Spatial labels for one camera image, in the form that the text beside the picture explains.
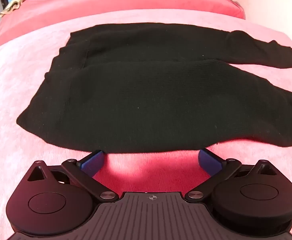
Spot beige crumpled cloth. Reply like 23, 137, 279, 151
0, 0, 30, 18

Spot black pants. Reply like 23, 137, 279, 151
16, 22, 292, 154

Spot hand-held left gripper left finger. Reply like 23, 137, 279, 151
27, 150, 119, 203

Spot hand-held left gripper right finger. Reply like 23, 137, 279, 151
185, 148, 278, 203

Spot red bed sheet mattress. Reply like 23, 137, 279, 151
0, 0, 246, 50

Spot pink blanket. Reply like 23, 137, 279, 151
0, 11, 292, 240

